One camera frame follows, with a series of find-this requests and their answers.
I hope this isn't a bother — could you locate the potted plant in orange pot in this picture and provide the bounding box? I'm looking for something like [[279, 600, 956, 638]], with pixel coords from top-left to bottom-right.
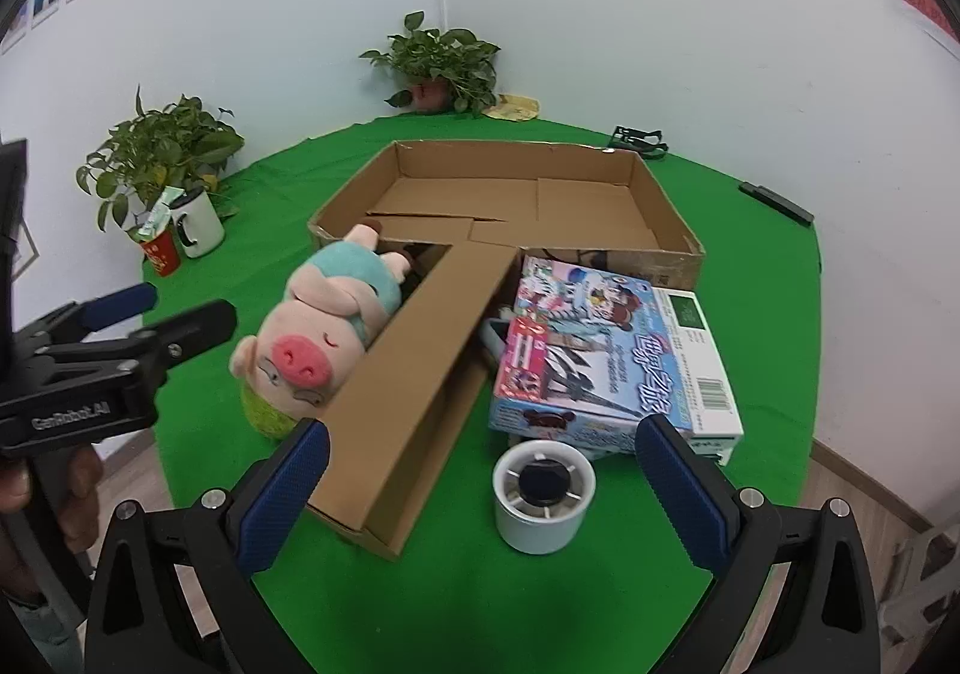
[[358, 10, 502, 116]]

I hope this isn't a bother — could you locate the black rectangular bar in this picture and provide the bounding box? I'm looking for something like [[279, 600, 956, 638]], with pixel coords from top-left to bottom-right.
[[739, 181, 815, 227]]

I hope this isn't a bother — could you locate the green tablecloth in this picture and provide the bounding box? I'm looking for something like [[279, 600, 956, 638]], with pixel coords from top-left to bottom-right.
[[139, 115, 822, 674]]

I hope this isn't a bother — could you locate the red cup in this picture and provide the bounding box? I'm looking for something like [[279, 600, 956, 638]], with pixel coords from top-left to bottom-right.
[[139, 190, 186, 278]]

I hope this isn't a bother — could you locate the white handheld fan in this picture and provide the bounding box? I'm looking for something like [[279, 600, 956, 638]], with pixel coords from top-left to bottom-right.
[[493, 440, 597, 555]]

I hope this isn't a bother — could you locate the black wire frame stand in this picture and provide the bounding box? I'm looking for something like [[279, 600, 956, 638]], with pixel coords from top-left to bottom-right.
[[604, 125, 668, 158]]

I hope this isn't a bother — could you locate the brown cardboard box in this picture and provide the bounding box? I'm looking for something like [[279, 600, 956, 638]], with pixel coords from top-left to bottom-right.
[[307, 140, 707, 561]]

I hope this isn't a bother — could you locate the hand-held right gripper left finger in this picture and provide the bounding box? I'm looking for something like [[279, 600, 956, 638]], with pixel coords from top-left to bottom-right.
[[84, 417, 331, 674]]

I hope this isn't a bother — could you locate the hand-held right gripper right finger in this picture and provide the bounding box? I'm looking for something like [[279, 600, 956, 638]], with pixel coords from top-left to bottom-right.
[[636, 413, 880, 674]]

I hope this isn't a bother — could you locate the colourful printed puzzle box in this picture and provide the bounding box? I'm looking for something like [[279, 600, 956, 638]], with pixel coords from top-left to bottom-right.
[[487, 255, 695, 454]]

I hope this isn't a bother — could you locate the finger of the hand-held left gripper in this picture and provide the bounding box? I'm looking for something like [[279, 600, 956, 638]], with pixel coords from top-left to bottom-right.
[[73, 282, 159, 335], [126, 299, 239, 388]]

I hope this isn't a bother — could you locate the leafy green potted plant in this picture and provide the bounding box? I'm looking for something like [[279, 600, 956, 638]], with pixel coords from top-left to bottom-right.
[[75, 85, 246, 244]]

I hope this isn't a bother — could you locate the blue phone case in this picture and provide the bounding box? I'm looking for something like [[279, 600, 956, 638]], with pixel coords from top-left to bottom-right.
[[480, 318, 515, 371]]

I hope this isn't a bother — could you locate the person's left hand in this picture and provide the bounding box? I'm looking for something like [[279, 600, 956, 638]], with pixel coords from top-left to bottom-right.
[[0, 447, 104, 555]]

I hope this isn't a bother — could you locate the white and green carton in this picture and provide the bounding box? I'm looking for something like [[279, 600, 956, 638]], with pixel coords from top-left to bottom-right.
[[649, 285, 745, 467]]

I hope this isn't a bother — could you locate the white mug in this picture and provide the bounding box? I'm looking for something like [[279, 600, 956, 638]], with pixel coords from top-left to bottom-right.
[[169, 186, 226, 259]]

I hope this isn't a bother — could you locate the pink pig plush toy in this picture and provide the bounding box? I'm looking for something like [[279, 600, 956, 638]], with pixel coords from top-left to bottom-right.
[[229, 222, 412, 439]]

